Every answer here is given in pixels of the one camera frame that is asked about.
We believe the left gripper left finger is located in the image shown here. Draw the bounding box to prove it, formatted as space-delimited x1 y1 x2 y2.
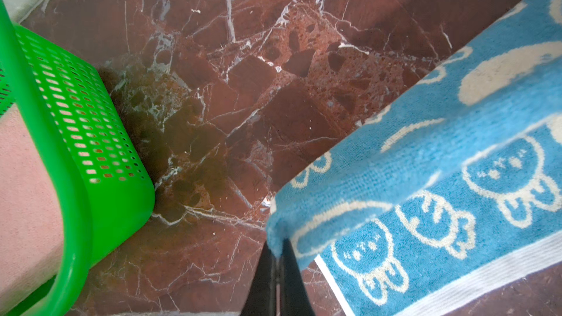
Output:
240 242 277 316

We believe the teal patterned towel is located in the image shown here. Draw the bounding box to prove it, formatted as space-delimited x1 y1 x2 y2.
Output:
266 0 561 315

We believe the pink towel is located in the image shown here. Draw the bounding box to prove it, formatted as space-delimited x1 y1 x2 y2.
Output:
1 105 64 313

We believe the green plastic basket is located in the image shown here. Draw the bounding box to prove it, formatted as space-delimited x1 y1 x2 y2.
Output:
1 10 155 315

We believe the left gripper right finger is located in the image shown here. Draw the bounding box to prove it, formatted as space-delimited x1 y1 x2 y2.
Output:
279 239 316 316

